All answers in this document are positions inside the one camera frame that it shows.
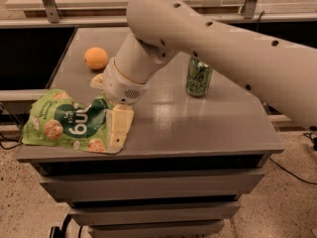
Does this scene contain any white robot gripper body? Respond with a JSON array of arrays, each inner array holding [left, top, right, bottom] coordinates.
[[103, 58, 149, 105]]

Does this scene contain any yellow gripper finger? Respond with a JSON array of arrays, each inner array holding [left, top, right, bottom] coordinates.
[[106, 104, 134, 151], [90, 73, 103, 89]]

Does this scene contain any green snack chip bag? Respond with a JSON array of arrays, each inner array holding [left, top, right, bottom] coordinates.
[[22, 89, 127, 154]]

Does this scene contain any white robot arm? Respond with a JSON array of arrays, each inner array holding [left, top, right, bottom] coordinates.
[[98, 0, 317, 131]]

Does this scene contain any green soda can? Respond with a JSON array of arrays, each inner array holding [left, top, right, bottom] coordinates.
[[186, 57, 212, 97]]

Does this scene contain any orange fruit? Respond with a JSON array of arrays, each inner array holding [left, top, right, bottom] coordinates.
[[84, 47, 109, 70]]

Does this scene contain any grey drawer cabinet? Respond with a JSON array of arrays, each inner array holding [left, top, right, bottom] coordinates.
[[15, 26, 285, 238]]

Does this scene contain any black floor cable left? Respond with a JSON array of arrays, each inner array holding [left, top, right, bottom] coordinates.
[[0, 104, 24, 151]]

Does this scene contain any black floor cable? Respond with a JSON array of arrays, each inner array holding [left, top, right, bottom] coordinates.
[[0, 104, 24, 151], [268, 131, 317, 186]]

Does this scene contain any metal railing frame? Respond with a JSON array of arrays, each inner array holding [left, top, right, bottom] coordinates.
[[1, 0, 317, 29]]

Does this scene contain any black floor cable right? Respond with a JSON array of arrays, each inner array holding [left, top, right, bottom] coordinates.
[[268, 131, 317, 186]]

